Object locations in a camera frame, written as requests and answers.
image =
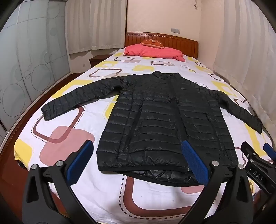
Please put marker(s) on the cream window curtain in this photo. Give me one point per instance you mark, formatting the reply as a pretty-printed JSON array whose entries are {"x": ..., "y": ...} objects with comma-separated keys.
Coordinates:
[
  {"x": 94, "y": 23},
  {"x": 243, "y": 43}
]

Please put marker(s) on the black puffer jacket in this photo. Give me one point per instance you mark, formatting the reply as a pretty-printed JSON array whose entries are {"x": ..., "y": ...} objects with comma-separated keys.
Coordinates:
[{"x": 151, "y": 120}]

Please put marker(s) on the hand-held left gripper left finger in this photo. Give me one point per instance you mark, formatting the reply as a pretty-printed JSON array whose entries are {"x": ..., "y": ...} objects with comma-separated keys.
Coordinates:
[{"x": 80, "y": 160}]

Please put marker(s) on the orange cushion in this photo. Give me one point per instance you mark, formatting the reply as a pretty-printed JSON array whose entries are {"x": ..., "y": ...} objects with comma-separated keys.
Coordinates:
[{"x": 152, "y": 42}]

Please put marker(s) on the frosted glass wardrobe doors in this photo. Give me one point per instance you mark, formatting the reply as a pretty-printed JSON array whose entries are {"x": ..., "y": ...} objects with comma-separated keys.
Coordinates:
[{"x": 28, "y": 60}]

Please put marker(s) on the pink quilt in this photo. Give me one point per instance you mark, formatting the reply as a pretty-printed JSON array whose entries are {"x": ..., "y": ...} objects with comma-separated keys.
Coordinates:
[{"x": 151, "y": 51}]

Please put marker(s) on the bed with patterned sheet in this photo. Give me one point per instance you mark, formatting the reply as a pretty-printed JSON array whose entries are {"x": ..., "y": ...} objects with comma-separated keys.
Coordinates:
[{"x": 97, "y": 117}]

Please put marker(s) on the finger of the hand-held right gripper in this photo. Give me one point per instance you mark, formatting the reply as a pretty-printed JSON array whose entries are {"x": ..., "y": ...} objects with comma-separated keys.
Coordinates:
[
  {"x": 269, "y": 150},
  {"x": 248, "y": 150}
]

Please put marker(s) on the wooden bed frame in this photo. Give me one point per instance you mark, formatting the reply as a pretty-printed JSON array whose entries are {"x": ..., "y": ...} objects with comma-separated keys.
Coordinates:
[{"x": 183, "y": 43}]

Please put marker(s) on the white wall hook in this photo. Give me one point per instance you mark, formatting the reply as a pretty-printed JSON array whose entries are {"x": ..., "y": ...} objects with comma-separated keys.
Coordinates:
[{"x": 195, "y": 4}]

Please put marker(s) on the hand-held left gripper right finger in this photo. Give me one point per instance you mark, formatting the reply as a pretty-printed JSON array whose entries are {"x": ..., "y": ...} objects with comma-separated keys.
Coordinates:
[{"x": 194, "y": 163}]

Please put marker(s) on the grey wall outlet panel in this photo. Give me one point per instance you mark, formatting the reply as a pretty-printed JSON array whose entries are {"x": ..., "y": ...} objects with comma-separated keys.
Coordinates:
[{"x": 175, "y": 30}]

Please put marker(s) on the wooden nightstand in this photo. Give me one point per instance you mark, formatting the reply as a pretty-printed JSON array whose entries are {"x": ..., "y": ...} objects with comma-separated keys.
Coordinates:
[{"x": 97, "y": 59}]

